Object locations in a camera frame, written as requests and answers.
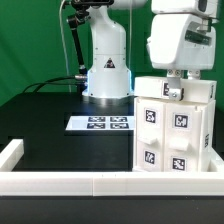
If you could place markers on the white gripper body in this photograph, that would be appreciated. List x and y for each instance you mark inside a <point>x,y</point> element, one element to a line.
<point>176,43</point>

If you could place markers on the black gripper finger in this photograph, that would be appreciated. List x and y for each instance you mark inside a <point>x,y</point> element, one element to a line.
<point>174,83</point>
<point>194,74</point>

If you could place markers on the white door panel with tags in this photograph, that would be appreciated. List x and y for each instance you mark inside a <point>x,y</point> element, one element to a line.
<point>149,134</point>

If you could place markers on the white cabinet body box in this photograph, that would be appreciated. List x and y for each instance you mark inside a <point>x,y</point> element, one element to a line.
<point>207,122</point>

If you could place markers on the white cabinet top block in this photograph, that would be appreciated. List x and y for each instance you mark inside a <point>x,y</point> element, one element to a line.
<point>199,91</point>

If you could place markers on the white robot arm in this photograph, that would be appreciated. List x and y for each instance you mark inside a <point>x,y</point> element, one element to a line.
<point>109,78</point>

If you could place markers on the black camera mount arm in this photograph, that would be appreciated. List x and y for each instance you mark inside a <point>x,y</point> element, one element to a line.
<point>79,18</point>

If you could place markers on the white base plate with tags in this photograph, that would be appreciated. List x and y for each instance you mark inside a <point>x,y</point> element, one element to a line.
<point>108,123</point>

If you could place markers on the white U-shaped fence wall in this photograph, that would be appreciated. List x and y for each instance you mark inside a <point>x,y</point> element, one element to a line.
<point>14,183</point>

